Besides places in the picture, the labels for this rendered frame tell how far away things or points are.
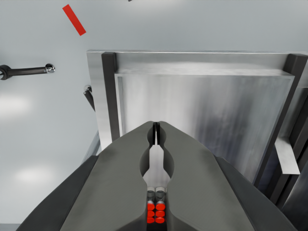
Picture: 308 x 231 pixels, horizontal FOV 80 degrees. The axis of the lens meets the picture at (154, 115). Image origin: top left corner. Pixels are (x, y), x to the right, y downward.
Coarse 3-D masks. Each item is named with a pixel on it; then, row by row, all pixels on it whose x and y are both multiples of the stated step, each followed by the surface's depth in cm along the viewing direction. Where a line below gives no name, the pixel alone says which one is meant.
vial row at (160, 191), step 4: (148, 188) 42; (152, 188) 42; (156, 188) 42; (160, 188) 42; (164, 188) 42; (148, 192) 41; (152, 192) 41; (156, 192) 41; (160, 192) 41; (164, 192) 41; (148, 196) 40; (152, 196) 40; (156, 196) 40; (160, 196) 40; (164, 196) 40; (148, 200) 39; (152, 200) 40; (156, 200) 40; (160, 200) 39; (164, 200) 40; (148, 204) 38; (152, 204) 38; (156, 204) 39; (160, 204) 38; (164, 204) 39; (148, 208) 39; (152, 208) 39; (156, 208) 39; (160, 208) 39; (164, 208) 39
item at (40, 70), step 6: (0, 66) 105; (6, 66) 107; (48, 66) 116; (54, 66) 117; (6, 72) 106; (12, 72) 106; (18, 72) 107; (24, 72) 108; (30, 72) 109; (36, 72) 110; (42, 72) 112; (6, 78) 108
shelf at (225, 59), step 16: (96, 64) 30; (128, 64) 29; (144, 64) 29; (160, 64) 29; (176, 64) 29; (192, 64) 29; (208, 64) 29; (224, 64) 29; (240, 64) 29; (256, 64) 29; (272, 64) 29; (96, 80) 31; (304, 80) 31; (96, 96) 32; (96, 112) 34; (272, 160) 39; (272, 176) 41; (160, 224) 50
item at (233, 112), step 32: (128, 96) 32; (160, 96) 32; (192, 96) 32; (224, 96) 32; (256, 96) 32; (128, 128) 35; (192, 128) 35; (224, 128) 35; (256, 128) 35; (160, 160) 39; (256, 160) 36
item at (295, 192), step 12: (300, 156) 36; (300, 168) 36; (288, 180) 39; (300, 180) 41; (288, 192) 39; (300, 192) 43; (276, 204) 43; (288, 204) 45; (300, 204) 45; (288, 216) 47; (300, 216) 47; (300, 228) 50
